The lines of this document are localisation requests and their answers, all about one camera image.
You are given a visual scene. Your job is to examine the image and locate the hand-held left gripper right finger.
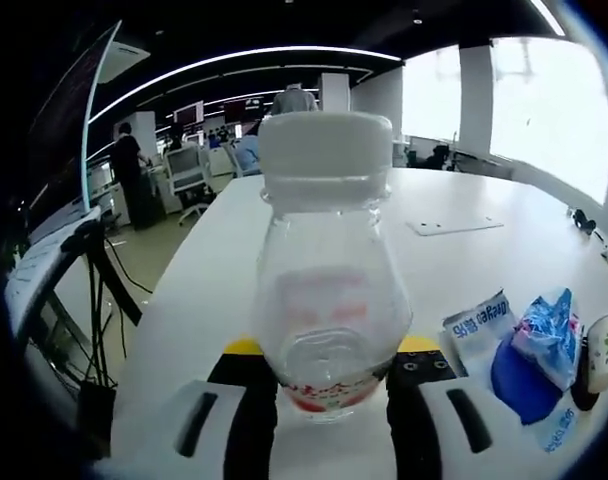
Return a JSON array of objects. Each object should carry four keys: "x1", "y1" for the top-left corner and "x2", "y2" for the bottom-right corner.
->
[{"x1": 385, "y1": 335, "x2": 541, "y2": 480}]

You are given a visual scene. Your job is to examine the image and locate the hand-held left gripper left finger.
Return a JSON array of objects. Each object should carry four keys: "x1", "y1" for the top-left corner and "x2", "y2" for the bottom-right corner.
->
[{"x1": 94, "y1": 338, "x2": 281, "y2": 480}]

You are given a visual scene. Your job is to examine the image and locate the wet wipes pack blue lid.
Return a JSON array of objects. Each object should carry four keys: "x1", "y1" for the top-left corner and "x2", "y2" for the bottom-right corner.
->
[{"x1": 441, "y1": 287, "x2": 581, "y2": 455}]

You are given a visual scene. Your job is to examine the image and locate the blue plastic tissue packet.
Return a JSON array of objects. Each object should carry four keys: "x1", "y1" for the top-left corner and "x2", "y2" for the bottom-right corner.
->
[{"x1": 514, "y1": 287, "x2": 584, "y2": 393}]

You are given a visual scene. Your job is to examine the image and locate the black cable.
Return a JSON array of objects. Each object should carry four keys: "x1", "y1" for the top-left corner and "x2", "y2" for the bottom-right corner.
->
[{"x1": 568, "y1": 382, "x2": 601, "y2": 412}]

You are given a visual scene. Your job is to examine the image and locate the clear plastic water bottle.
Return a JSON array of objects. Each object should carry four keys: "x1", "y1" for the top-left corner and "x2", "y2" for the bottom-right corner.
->
[{"x1": 256, "y1": 111, "x2": 415, "y2": 426}]

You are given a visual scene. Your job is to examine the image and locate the white paper cup green print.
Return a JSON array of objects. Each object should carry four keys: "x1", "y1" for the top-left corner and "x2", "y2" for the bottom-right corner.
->
[{"x1": 581, "y1": 313, "x2": 608, "y2": 396}]

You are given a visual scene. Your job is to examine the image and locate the white table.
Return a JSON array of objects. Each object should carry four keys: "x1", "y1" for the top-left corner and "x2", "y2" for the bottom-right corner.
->
[{"x1": 91, "y1": 167, "x2": 608, "y2": 480}]

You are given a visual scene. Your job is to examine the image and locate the black headphones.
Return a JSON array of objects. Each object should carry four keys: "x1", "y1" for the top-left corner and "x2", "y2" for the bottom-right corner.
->
[{"x1": 570, "y1": 208, "x2": 598, "y2": 236}]

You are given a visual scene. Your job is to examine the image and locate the white mesh-back office chair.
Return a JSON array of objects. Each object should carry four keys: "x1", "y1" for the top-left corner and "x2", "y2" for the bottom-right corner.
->
[{"x1": 163, "y1": 147, "x2": 216, "y2": 227}]

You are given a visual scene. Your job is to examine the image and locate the open laptop on stand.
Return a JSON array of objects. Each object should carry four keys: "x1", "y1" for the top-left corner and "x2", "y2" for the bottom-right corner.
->
[{"x1": 3, "y1": 19, "x2": 124, "y2": 321}]

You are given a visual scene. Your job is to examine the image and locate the linear ceiling light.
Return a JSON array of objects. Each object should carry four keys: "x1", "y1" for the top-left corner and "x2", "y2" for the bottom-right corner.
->
[{"x1": 86, "y1": 46, "x2": 403, "y2": 126}]

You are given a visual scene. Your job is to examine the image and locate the white table cable cover plate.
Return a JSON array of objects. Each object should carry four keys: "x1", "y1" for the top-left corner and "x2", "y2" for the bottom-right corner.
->
[{"x1": 405, "y1": 217, "x2": 506, "y2": 238}]

